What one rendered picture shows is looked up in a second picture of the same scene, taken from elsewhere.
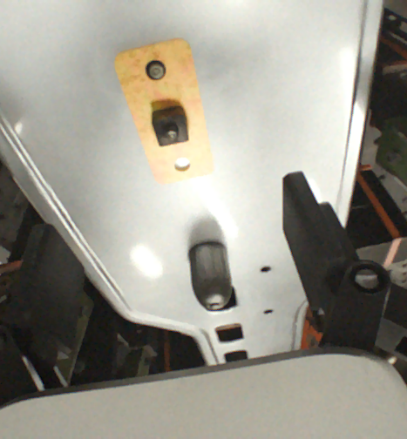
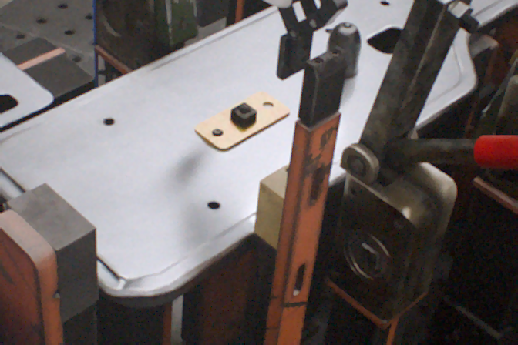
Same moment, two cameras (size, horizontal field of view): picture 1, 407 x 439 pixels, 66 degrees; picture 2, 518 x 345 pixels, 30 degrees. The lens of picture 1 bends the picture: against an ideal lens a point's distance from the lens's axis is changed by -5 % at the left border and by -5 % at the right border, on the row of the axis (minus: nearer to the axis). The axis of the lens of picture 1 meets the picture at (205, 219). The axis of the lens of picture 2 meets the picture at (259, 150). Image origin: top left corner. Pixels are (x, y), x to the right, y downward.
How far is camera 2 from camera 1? 69 cm
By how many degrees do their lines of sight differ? 33
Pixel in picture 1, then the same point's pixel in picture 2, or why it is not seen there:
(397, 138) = (173, 30)
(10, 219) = not seen: outside the picture
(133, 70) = (223, 139)
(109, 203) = not seen: hidden behind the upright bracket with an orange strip
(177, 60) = (206, 127)
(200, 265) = not seen: hidden behind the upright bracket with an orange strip
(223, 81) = (204, 109)
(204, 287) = (340, 41)
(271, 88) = (193, 92)
